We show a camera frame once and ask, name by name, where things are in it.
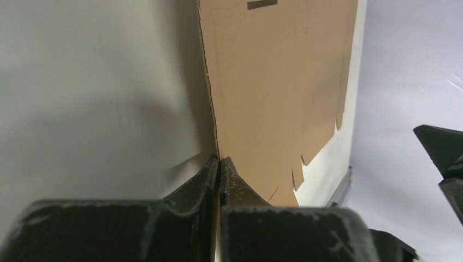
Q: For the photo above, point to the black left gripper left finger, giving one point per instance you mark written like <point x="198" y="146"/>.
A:
<point x="178" y="227"/>

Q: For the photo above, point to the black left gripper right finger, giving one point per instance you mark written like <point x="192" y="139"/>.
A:
<point x="253" y="230"/>

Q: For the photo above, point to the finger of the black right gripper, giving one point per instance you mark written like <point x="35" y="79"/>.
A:
<point x="452" y="190"/>
<point x="444" y="147"/>

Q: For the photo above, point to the brown cardboard box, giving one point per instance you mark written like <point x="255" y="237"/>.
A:
<point x="283" y="79"/>

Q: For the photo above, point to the aluminium table frame rail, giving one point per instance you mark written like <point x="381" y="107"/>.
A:
<point x="342" y="190"/>

